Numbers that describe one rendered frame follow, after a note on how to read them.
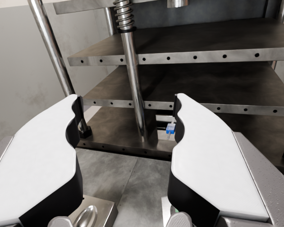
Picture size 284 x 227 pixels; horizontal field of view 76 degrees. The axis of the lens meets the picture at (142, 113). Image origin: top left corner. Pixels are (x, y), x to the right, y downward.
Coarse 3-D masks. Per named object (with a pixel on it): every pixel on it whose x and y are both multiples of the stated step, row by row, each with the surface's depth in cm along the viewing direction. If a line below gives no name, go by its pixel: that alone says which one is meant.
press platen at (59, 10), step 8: (72, 0) 83; (80, 0) 82; (88, 0) 81; (96, 0) 80; (104, 0) 79; (112, 0) 78; (136, 0) 75; (144, 0) 74; (152, 0) 74; (56, 8) 88; (64, 8) 86; (72, 8) 85; (80, 8) 84; (88, 8) 83; (96, 8) 82
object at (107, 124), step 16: (96, 112) 146; (112, 112) 142; (128, 112) 139; (96, 128) 127; (112, 128) 124; (128, 128) 122; (240, 128) 108; (256, 128) 106; (272, 128) 104; (80, 144) 120; (96, 144) 115; (112, 144) 111; (128, 144) 109; (144, 144) 107; (160, 144) 105; (176, 144) 103; (256, 144) 96; (272, 144) 94; (272, 160) 86
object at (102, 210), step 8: (88, 200) 71; (96, 200) 71; (104, 200) 70; (80, 208) 69; (88, 208) 69; (96, 208) 68; (104, 208) 68; (112, 208) 68; (72, 216) 67; (80, 216) 67; (88, 216) 68; (96, 216) 67; (104, 216) 65; (112, 216) 68; (80, 224) 66; (88, 224) 66; (96, 224) 63; (104, 224) 63; (112, 224) 68
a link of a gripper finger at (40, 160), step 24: (72, 96) 11; (48, 120) 9; (72, 120) 9; (24, 144) 7; (48, 144) 7; (72, 144) 9; (0, 168) 6; (24, 168) 6; (48, 168) 6; (72, 168) 6; (0, 192) 5; (24, 192) 5; (48, 192) 5; (72, 192) 6; (0, 216) 5; (24, 216) 5; (48, 216) 6
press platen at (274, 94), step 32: (160, 64) 145; (192, 64) 136; (224, 64) 128; (256, 64) 120; (96, 96) 110; (128, 96) 105; (160, 96) 100; (192, 96) 95; (224, 96) 91; (256, 96) 87
